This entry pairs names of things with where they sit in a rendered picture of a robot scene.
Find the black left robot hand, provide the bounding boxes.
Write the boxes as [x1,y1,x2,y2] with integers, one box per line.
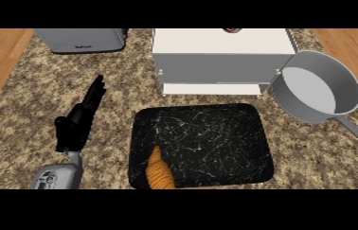
[54,74,108,154]

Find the black marble tray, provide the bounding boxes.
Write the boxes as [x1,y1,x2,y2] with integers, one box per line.
[128,103,275,190]

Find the white tiered shelf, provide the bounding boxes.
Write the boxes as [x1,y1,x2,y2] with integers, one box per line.
[151,28,299,97]

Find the grey toaster appliance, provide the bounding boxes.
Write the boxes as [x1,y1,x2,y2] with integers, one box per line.
[33,28,131,55]

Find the orange ridged croissant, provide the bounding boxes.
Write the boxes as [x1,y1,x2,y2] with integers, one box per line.
[145,145,178,190]

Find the grey saucepan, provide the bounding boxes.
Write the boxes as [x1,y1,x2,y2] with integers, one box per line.
[270,49,358,138]

